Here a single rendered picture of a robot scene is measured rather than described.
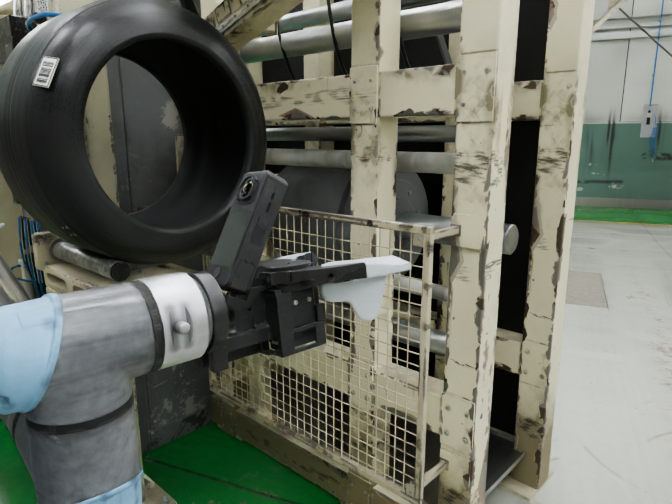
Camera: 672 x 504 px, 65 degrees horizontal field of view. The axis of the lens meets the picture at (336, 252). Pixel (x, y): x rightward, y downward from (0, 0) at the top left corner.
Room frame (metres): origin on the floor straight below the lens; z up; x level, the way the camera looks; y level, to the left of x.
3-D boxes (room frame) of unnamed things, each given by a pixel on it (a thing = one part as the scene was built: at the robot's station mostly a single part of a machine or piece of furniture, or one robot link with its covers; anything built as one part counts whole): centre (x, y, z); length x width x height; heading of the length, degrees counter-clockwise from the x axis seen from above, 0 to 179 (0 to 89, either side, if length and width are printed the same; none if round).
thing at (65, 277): (1.24, 0.61, 0.83); 0.36 x 0.09 x 0.06; 47
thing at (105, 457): (0.38, 0.21, 0.94); 0.11 x 0.08 x 0.11; 41
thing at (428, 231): (1.43, 0.12, 0.65); 0.90 x 0.02 x 0.70; 47
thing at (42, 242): (1.47, 0.64, 0.90); 0.40 x 0.03 x 0.10; 137
